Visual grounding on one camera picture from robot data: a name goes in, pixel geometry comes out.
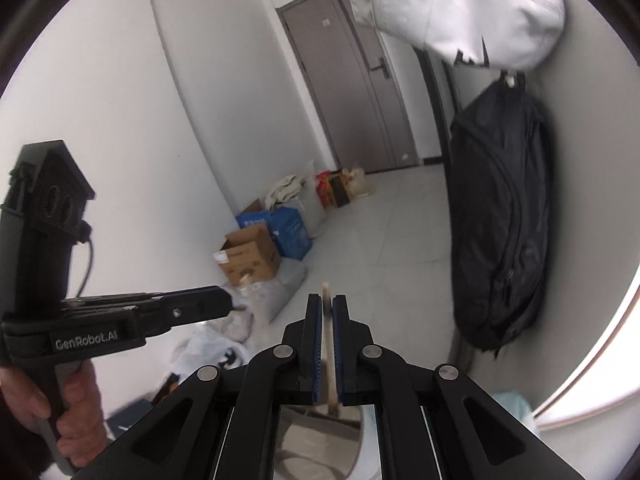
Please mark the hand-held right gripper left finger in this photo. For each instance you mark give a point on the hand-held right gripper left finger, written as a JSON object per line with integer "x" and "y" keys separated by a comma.
{"x": 265, "y": 385}

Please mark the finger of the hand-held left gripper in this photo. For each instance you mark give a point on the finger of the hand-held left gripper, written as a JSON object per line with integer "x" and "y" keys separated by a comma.
{"x": 195, "y": 305}

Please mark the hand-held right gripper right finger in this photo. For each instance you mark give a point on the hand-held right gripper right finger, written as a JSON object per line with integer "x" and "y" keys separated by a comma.
{"x": 390, "y": 385}

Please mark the white utensil holder grey inside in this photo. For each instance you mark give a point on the white utensil holder grey inside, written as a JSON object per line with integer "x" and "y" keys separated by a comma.
{"x": 370, "y": 440}

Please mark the single wooden chopstick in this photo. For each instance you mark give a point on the single wooden chopstick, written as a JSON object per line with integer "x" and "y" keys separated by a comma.
{"x": 327, "y": 320}

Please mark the white shoulder bag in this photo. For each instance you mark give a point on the white shoulder bag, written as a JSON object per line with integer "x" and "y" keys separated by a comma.
{"x": 450, "y": 5}

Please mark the person's left hand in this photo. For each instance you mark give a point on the person's left hand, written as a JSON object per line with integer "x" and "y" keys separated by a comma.
{"x": 85, "y": 410}

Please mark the white plastic bag black print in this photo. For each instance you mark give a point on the white plastic bag black print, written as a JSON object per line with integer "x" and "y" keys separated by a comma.
{"x": 200, "y": 350}

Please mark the brown cardboard box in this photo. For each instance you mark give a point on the brown cardboard box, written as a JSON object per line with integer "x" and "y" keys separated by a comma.
{"x": 250, "y": 255}

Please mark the grey-white plastic bag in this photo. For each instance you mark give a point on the grey-white plastic bag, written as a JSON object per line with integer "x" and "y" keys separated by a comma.
{"x": 280, "y": 290}

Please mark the blue cardboard box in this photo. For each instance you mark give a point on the blue cardboard box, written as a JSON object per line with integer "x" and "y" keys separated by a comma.
{"x": 292, "y": 232}

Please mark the translucent plastic bag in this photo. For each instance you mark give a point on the translucent plastic bag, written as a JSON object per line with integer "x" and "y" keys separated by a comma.
{"x": 312, "y": 210}

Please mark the red bag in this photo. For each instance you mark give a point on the red bag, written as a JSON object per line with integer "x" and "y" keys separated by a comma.
{"x": 324, "y": 190}

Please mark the black backpack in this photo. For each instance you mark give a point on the black backpack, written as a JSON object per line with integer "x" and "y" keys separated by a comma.
{"x": 500, "y": 210}

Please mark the gold framed window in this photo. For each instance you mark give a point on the gold framed window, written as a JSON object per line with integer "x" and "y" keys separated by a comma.
{"x": 600, "y": 385}

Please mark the grey door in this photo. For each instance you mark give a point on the grey door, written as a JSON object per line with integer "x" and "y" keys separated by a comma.
{"x": 340, "y": 85}

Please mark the wall hook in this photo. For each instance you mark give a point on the wall hook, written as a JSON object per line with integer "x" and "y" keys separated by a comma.
{"x": 511, "y": 81}

